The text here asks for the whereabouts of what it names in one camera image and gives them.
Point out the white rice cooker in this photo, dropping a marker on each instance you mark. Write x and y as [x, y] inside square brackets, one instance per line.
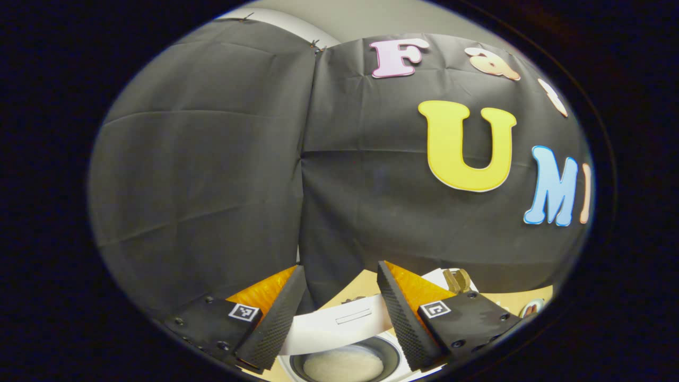
[329, 329]

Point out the black backdrop cloth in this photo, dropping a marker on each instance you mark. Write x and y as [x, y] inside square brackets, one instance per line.
[212, 175]

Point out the pale green plate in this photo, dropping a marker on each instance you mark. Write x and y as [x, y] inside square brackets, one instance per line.
[538, 305]

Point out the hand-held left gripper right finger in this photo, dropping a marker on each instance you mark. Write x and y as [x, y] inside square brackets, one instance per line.
[403, 318]

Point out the red meat slice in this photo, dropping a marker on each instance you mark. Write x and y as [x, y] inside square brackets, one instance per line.
[531, 310]

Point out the brown toast slice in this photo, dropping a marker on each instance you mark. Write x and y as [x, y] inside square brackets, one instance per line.
[464, 278]
[451, 280]

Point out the white rice heap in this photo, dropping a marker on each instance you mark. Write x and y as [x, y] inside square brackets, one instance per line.
[342, 366]

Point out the white toaster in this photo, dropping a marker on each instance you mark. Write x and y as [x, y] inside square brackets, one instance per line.
[435, 277]

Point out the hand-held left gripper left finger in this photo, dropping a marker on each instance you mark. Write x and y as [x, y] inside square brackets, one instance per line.
[276, 323]

